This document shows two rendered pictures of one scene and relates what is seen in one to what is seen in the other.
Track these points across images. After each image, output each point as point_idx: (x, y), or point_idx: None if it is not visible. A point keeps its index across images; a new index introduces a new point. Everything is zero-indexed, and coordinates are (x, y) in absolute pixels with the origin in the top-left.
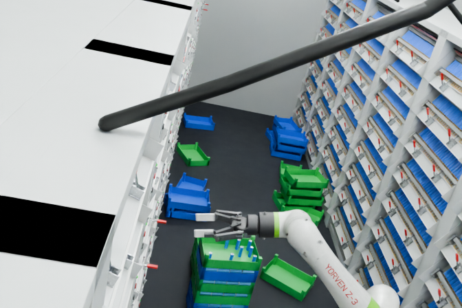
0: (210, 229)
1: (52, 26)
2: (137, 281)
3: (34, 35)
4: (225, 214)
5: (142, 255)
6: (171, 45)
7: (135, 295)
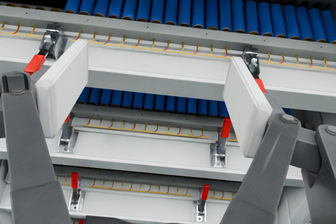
0: (49, 73)
1: None
2: (153, 160)
3: None
4: (328, 195)
5: (108, 69)
6: None
7: None
